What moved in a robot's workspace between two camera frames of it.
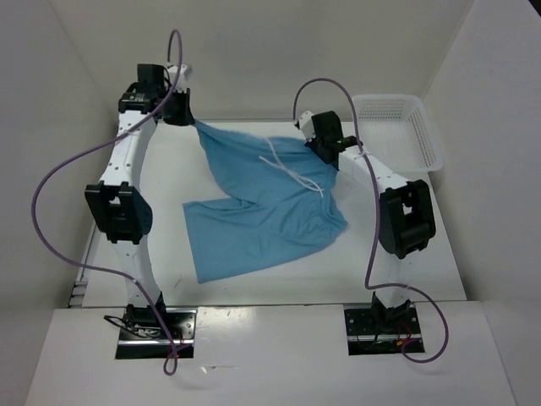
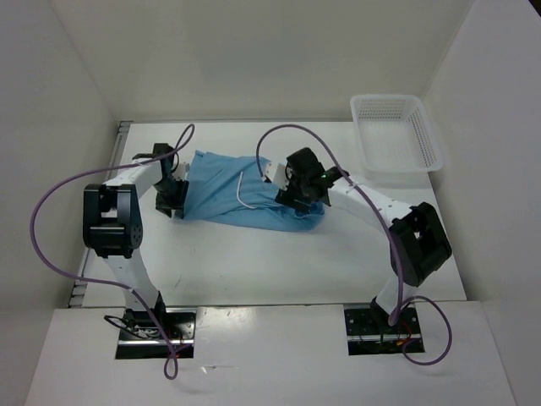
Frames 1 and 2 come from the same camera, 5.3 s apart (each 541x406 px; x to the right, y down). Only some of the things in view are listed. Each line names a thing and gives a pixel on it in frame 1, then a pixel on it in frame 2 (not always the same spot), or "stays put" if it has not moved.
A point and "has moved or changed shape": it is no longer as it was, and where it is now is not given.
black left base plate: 143,335 stays put
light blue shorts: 286,195 has moved or changed shape
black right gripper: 312,146 -> 288,196
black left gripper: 186,118 -> 176,203
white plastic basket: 397,128 stays put
